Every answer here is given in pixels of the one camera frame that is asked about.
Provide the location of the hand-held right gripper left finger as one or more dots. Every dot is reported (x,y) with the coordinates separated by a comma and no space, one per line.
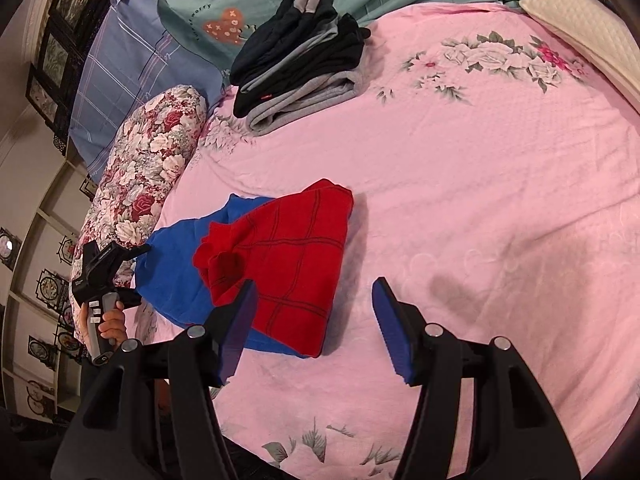
(237,342)

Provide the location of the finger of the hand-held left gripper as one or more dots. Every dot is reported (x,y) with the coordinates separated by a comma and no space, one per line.
(127,256)

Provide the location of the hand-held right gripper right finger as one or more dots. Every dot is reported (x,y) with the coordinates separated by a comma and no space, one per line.
(390,332)

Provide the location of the blue and red pants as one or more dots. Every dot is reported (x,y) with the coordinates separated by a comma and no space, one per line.
(280,270)

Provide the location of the person's left hand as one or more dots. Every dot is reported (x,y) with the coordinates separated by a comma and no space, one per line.
(114,327)

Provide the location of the red floral bolster pillow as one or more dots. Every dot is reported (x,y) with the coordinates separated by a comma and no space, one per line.
(150,160)

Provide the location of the pink floral bed sheet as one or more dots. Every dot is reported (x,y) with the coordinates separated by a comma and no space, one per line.
(475,185)

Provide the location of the purple plaid pillow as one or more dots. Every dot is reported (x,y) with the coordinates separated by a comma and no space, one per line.
(135,70)

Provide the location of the dark carved picture frames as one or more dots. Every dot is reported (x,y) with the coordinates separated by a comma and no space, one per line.
(65,35)

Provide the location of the white quilted pillow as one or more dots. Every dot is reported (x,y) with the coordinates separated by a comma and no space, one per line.
(590,35)

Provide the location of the white wall shelf with plates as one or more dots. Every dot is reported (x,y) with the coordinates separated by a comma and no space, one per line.
(40,280)

